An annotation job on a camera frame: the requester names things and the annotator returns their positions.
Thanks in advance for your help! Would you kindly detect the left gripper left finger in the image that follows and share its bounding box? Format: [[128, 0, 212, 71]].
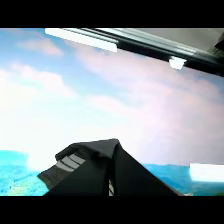
[[37, 138, 118, 197]]

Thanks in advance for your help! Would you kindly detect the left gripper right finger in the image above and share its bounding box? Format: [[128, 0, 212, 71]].
[[108, 138, 183, 197]]

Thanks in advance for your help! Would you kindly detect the silver frame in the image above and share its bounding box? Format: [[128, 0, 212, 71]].
[[94, 28, 224, 57]]

